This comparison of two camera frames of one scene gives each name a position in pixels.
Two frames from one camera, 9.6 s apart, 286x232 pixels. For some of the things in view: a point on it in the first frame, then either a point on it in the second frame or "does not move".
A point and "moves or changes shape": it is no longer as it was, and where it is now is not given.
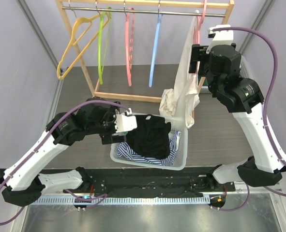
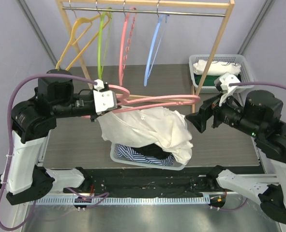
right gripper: [196, 58] -> [215, 117]
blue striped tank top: [123, 150] does not move
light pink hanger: [199, 21] -> [134, 102]
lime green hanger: [104, 29] does not move
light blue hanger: [159, 21] moves or changes shape
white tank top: [184, 101] -> [166, 128]
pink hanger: [130, 20] moves or changes shape
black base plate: [156, 181] does not move
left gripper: [108, 137] -> [94, 116]
